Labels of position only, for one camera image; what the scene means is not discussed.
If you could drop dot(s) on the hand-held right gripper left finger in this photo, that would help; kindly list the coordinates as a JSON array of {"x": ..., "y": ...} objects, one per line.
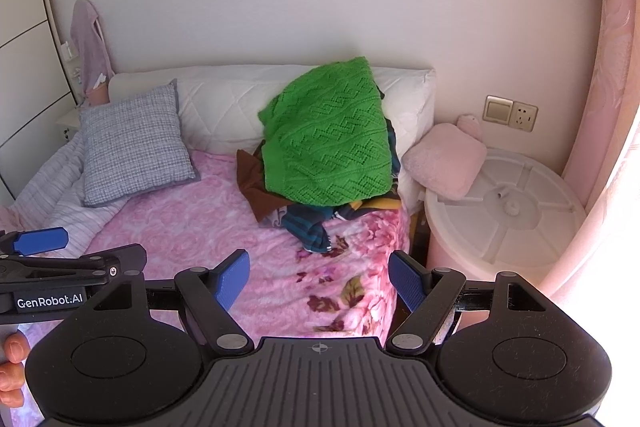
[{"x": 232, "y": 279}]

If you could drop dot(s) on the pink storage tub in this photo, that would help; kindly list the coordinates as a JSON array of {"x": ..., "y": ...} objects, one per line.
[{"x": 455, "y": 257}]

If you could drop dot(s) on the white quilted headboard cushion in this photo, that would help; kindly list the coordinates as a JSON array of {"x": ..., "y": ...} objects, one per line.
[{"x": 220, "y": 107}]

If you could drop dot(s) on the beige wall socket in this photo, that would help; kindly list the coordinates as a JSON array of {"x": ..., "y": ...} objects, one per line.
[{"x": 524, "y": 117}]

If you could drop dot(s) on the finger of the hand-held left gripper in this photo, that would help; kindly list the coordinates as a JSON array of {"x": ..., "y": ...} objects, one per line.
[
  {"x": 40, "y": 241},
  {"x": 131, "y": 259}
]

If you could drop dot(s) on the lilac hanging garment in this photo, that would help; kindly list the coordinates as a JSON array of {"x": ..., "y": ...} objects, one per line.
[{"x": 90, "y": 42}]

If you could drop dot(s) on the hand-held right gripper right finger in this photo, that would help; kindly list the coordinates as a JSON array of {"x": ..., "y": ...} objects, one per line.
[{"x": 405, "y": 282}]

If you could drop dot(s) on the green knitted sweater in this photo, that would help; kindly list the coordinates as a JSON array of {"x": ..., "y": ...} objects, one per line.
[{"x": 325, "y": 142}]

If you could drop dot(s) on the teal striped garment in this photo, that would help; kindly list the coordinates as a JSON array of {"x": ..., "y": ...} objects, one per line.
[{"x": 310, "y": 227}]

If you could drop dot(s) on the brown garment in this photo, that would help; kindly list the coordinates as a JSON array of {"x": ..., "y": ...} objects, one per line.
[{"x": 255, "y": 187}]

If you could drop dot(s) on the pink curtain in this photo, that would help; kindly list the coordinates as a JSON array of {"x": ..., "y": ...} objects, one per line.
[{"x": 612, "y": 82}]

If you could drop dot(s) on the grey checked pillow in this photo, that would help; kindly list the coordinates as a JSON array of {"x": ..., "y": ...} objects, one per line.
[{"x": 132, "y": 147}]

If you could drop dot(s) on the white nightstand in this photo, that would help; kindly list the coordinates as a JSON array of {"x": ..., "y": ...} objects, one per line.
[{"x": 67, "y": 122}]

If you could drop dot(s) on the pink plush pillow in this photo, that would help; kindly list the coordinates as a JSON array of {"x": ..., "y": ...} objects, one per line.
[{"x": 442, "y": 164}]

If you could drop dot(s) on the pink floral blanket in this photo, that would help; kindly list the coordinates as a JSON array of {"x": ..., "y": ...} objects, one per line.
[{"x": 200, "y": 217}]

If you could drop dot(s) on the yellow garment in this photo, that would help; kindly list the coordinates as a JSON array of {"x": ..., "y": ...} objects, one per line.
[{"x": 375, "y": 204}]

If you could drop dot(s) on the pink box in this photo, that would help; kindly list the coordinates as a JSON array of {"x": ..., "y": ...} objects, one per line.
[{"x": 98, "y": 93}]

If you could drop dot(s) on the person's left hand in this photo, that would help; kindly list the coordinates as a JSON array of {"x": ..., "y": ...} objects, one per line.
[{"x": 12, "y": 364}]

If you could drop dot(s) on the beige wall switch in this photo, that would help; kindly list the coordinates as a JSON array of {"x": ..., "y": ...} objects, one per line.
[{"x": 498, "y": 109}]

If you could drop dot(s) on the grey striped quilt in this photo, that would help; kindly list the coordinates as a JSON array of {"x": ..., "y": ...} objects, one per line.
[{"x": 60, "y": 192}]

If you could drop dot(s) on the white round tub lid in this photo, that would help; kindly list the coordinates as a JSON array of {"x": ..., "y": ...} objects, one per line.
[{"x": 505, "y": 207}]

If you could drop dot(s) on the white wardrobe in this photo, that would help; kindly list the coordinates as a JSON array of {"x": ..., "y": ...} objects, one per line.
[{"x": 25, "y": 82}]

